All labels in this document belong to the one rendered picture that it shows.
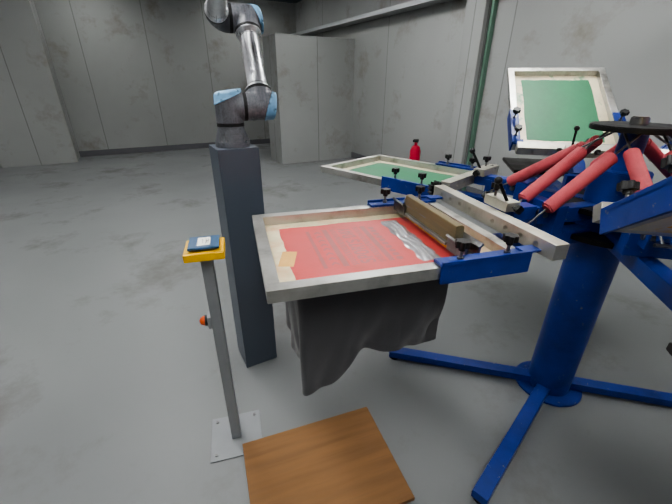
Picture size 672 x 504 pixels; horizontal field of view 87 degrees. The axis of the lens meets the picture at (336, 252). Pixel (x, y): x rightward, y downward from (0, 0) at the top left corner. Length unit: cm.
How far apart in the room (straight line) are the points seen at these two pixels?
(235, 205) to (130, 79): 788
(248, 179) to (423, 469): 146
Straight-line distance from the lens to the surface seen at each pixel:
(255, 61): 178
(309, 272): 104
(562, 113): 271
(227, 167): 164
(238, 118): 166
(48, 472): 209
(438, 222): 124
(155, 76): 945
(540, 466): 195
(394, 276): 97
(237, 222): 171
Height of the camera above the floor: 146
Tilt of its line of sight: 26 degrees down
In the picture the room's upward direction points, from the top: straight up
